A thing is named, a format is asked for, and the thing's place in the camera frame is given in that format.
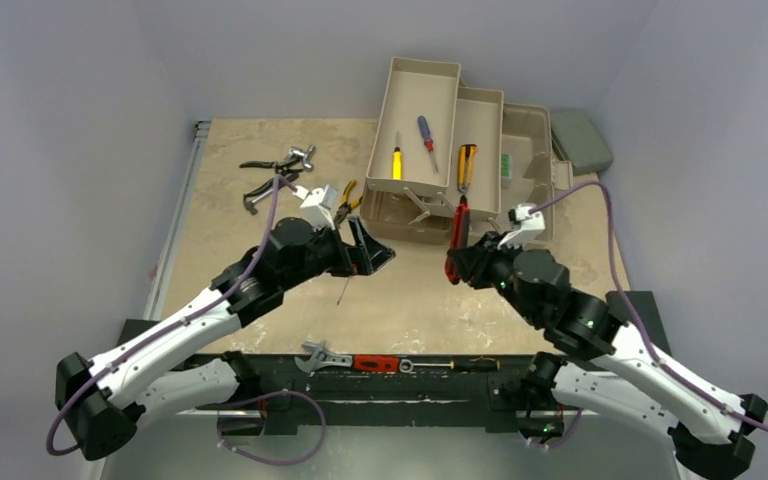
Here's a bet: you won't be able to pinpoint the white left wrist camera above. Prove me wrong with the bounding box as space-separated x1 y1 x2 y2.
293 185 338 230

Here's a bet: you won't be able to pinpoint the thin yellow black screwdriver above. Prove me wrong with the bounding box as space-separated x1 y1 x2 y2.
391 130 403 180

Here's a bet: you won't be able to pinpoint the red handled ratchet tool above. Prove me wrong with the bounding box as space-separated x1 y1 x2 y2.
351 355 413 373

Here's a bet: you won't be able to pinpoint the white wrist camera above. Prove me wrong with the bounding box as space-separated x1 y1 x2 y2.
497 203 546 251
293 185 338 230

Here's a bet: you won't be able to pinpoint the beige translucent tool box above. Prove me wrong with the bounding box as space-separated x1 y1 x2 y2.
360 57 573 244

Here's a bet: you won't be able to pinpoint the black box on rail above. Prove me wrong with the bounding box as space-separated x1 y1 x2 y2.
116 319 158 347

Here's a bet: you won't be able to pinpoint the yellow handled pliers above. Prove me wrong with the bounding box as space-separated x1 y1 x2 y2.
333 180 363 227

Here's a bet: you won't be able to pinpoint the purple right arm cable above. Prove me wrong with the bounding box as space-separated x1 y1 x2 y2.
523 180 768 452

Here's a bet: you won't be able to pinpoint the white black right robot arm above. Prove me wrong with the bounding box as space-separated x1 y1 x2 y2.
446 232 768 479

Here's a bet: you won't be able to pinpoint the red black utility knife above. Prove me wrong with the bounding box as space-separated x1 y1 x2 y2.
444 195 471 285

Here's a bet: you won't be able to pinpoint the black long nose pliers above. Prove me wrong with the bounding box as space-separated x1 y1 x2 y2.
243 171 300 215

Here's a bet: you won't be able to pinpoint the black box right side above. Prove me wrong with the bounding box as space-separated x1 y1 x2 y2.
605 290 672 355

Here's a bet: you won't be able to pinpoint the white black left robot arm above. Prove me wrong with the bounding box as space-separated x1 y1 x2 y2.
46 217 396 461

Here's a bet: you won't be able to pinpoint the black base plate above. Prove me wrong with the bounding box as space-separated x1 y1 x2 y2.
210 353 577 441

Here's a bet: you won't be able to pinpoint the grey plastic case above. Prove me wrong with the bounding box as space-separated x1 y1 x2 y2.
551 109 614 176

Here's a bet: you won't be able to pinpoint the yellow black short screwdriver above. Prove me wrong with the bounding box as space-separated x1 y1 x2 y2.
336 272 356 306

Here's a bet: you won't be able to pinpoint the translucent white parts box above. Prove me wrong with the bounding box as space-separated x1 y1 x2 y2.
500 153 513 185

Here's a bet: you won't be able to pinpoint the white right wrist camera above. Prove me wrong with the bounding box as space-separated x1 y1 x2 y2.
497 203 546 251

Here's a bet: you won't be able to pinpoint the red blue screwdriver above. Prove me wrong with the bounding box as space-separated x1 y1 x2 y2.
417 115 439 173

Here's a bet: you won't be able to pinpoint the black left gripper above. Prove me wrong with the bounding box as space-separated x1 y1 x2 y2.
281 216 393 291

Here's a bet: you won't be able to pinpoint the orange handled tool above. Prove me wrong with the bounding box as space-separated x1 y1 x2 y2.
457 143 477 194

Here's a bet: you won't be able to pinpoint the black handled pliers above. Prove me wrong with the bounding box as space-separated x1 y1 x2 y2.
239 159 299 172

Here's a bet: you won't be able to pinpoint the silver adjustable wrench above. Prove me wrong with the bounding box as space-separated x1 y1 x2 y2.
294 341 353 374

